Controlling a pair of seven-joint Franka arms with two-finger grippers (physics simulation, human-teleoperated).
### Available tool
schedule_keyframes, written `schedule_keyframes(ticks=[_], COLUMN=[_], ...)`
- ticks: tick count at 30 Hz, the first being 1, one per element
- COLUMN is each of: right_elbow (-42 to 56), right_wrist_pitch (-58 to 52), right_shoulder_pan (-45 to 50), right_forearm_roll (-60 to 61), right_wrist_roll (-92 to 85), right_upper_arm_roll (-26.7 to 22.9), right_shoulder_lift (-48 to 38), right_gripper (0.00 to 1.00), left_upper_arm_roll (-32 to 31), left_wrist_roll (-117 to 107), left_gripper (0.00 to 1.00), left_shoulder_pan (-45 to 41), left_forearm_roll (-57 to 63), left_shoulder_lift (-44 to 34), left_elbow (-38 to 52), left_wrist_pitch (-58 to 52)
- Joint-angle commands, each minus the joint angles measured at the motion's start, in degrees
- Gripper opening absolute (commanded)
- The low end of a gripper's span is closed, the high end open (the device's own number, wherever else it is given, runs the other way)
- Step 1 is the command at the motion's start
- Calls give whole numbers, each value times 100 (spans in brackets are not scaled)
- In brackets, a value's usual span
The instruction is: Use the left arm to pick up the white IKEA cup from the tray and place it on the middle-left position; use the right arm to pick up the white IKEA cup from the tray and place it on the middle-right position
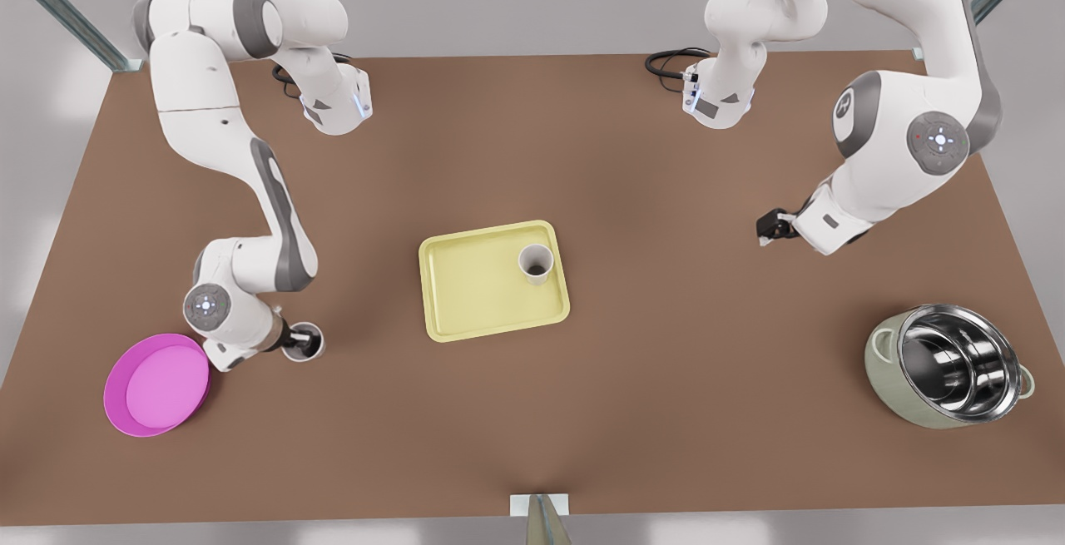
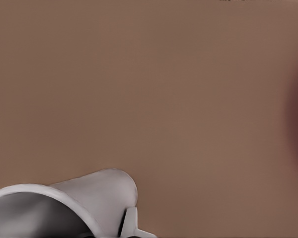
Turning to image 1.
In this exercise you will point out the white cup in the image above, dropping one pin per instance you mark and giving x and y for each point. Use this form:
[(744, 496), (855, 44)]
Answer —
[(304, 344), (536, 265)]

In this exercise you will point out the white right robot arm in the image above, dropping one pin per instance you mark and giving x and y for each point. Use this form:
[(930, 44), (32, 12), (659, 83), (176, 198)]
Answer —
[(200, 104)]

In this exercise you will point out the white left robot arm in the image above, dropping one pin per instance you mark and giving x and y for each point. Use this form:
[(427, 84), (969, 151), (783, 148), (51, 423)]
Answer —
[(915, 112)]

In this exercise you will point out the yellow tray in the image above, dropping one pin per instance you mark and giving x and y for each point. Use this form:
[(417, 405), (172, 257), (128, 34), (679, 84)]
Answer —
[(491, 283)]

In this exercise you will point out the pink plate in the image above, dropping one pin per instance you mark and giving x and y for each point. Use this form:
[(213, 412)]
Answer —
[(156, 384)]

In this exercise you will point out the green steel-lined pot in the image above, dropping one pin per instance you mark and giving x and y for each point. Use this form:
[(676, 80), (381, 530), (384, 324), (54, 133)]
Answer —
[(948, 364)]

